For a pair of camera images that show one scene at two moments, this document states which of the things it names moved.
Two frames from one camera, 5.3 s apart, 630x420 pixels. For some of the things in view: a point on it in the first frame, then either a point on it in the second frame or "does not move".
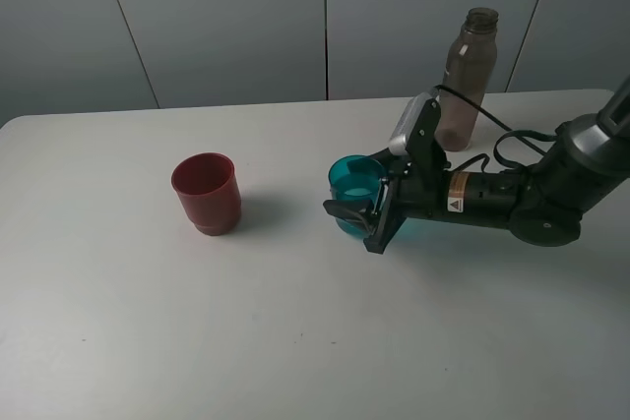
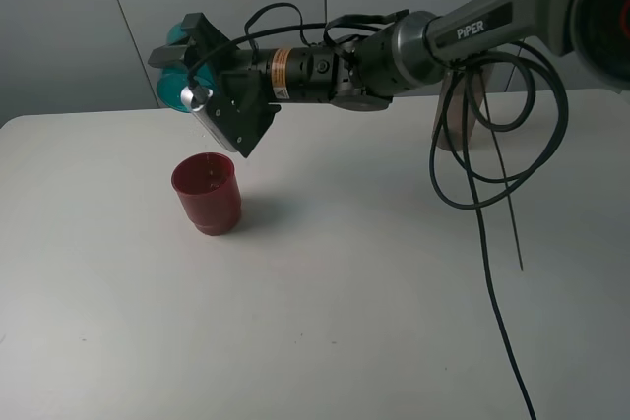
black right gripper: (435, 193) -> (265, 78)
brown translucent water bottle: (470, 69) does not move
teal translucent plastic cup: (355, 177) -> (172, 80)
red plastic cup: (207, 186) does not move
